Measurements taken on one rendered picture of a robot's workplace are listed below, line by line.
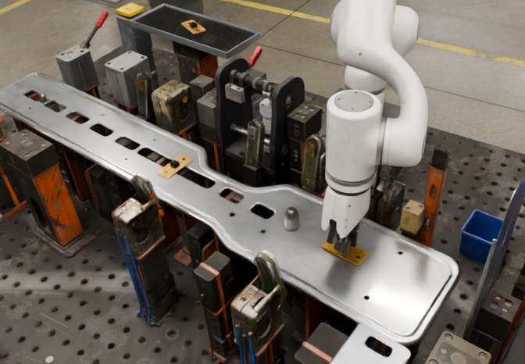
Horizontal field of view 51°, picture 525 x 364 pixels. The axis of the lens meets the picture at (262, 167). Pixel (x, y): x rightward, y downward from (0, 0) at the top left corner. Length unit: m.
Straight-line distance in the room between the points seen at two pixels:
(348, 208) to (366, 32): 0.29
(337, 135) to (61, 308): 0.90
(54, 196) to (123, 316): 0.36
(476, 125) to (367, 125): 2.43
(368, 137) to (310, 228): 0.33
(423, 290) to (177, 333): 0.60
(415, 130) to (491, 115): 2.51
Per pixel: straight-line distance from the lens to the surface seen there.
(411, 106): 0.88
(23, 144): 1.48
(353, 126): 0.84
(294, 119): 1.23
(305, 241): 1.11
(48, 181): 1.49
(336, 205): 0.95
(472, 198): 1.71
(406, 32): 1.47
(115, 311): 1.45
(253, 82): 1.25
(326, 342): 0.99
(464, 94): 3.51
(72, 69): 1.76
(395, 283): 1.06
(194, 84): 1.43
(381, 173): 1.12
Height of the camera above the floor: 1.82
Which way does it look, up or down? 40 degrees down
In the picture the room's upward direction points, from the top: 4 degrees counter-clockwise
